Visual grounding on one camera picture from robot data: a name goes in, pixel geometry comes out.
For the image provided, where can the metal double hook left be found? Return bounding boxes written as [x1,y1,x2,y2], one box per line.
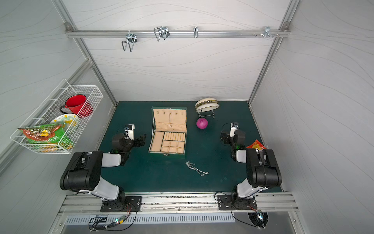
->
[121,31,137,52]

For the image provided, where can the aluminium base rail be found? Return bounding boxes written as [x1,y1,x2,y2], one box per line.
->
[58,192,299,215]

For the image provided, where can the purple ball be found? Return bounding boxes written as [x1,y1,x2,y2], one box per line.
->
[196,118,208,129]

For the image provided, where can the green snack bag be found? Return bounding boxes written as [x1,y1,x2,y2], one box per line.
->
[18,122,74,149]

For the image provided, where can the right base cable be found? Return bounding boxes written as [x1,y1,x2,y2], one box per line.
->
[229,204,269,229]

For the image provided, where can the yellow patterned plate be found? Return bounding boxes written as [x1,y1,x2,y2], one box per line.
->
[50,114,79,131]

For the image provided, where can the red snack packet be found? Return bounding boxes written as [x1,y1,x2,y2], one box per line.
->
[247,140,266,150]

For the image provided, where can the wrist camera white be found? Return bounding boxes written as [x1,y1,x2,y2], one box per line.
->
[125,124,135,140]
[229,122,239,137]

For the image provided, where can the green jewelry box beige lining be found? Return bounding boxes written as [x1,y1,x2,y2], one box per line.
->
[149,107,187,156]

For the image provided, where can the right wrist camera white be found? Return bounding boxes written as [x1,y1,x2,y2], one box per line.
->
[229,122,239,137]

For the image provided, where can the aluminium top rail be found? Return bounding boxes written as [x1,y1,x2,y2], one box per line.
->
[66,29,291,39]

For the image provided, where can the left base cables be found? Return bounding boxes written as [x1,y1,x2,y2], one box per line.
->
[88,203,138,232]

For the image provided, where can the red mug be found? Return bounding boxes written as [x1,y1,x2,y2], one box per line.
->
[59,94,94,118]

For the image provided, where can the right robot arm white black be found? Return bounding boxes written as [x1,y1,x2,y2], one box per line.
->
[216,128,282,210]

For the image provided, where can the metal double hook middle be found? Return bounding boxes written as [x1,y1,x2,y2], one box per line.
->
[153,26,170,42]

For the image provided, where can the small metal hook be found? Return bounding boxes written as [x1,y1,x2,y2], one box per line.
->
[193,26,199,39]

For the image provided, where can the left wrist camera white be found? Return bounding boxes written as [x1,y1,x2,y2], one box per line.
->
[125,124,135,140]

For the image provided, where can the silver jewelry chain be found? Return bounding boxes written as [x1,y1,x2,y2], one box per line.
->
[185,161,209,176]

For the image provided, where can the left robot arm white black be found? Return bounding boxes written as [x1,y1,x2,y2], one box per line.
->
[59,133,147,213]

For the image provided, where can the metal bracket hook right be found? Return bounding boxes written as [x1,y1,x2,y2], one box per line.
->
[253,27,279,38]

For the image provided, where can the metal double hook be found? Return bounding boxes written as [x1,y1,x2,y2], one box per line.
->
[153,26,170,42]
[121,31,137,52]

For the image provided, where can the white wire wall basket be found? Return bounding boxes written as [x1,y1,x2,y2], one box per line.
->
[10,80,103,154]

